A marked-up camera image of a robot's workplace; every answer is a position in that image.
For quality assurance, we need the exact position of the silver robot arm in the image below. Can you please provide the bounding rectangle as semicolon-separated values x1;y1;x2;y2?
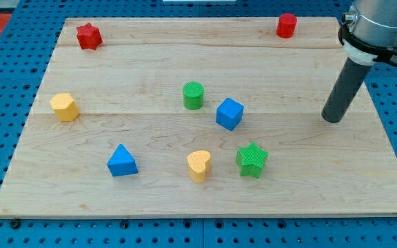
338;0;397;67

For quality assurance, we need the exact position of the wooden board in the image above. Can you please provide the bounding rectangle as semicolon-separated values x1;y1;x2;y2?
0;17;397;219

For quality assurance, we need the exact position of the blue cube block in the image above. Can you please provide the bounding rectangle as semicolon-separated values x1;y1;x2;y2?
216;98;244;131

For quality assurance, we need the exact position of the green cylinder block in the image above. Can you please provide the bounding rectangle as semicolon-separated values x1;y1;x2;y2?
182;81;204;110

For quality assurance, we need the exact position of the yellow heart block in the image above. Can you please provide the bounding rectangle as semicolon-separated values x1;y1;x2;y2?
187;150;211;183

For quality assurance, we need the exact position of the green star block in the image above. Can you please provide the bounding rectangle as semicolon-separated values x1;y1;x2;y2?
236;142;268;178

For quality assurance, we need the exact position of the blue triangle block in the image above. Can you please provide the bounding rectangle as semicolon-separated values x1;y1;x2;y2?
107;144;139;177

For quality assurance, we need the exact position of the yellow hexagon block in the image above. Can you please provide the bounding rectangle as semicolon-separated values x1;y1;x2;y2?
50;93;79;122

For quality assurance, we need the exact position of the red cylinder block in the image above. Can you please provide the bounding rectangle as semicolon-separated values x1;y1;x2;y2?
276;13;298;39

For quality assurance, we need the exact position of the red star block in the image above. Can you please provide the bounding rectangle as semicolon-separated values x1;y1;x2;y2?
77;23;103;50

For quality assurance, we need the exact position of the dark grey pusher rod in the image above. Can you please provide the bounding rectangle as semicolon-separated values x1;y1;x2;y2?
321;58;371;123

